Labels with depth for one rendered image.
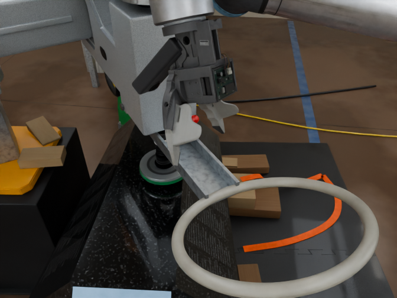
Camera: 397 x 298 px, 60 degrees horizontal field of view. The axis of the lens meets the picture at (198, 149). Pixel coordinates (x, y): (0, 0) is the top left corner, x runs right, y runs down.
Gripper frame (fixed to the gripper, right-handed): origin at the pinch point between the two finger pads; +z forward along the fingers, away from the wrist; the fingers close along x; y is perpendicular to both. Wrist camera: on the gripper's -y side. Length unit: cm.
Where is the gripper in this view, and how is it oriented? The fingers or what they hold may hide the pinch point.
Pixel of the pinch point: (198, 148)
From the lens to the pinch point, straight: 58.3
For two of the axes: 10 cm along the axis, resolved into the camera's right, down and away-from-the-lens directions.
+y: 8.3, 0.3, -5.6
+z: 1.8, 9.3, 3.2
